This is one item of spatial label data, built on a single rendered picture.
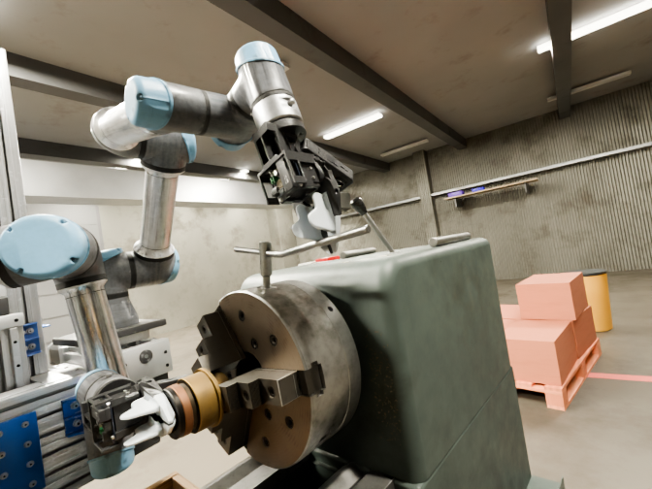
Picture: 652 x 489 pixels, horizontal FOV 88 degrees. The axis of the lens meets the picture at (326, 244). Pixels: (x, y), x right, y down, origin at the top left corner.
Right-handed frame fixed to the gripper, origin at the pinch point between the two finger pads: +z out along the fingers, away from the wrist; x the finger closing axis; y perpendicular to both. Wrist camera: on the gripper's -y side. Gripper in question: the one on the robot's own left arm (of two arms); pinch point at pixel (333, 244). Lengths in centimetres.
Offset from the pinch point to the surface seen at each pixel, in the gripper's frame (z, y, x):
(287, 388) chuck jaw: 17.7, 8.2, -10.9
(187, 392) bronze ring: 13.4, 17.9, -21.5
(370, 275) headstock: 5.6, -10.7, -3.2
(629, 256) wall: 106, -871, -5
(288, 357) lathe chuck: 13.8, 5.8, -11.6
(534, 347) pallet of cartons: 80, -228, -49
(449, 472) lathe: 45, -20, -9
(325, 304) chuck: 7.8, -4.8, -10.5
